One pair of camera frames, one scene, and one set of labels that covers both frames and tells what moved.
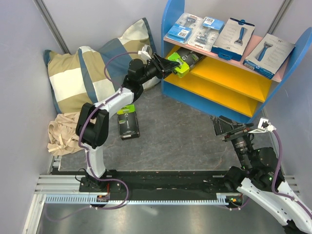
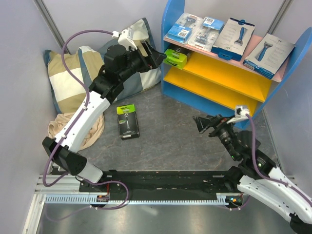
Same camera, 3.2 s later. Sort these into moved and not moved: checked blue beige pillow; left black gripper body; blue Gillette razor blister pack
Moved: left black gripper body
Not moved: blue Gillette razor blister pack; checked blue beige pillow
